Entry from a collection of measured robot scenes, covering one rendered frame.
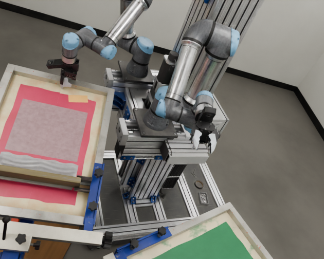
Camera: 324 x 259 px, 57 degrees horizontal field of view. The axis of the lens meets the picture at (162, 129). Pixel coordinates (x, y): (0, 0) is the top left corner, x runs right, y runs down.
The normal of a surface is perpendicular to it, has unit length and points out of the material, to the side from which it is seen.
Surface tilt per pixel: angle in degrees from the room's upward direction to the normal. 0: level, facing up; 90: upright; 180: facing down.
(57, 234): 17
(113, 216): 0
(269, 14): 90
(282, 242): 0
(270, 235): 0
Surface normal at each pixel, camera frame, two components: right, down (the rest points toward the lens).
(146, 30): 0.04, 0.69
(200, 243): 0.32, -0.70
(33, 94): 0.32, -0.48
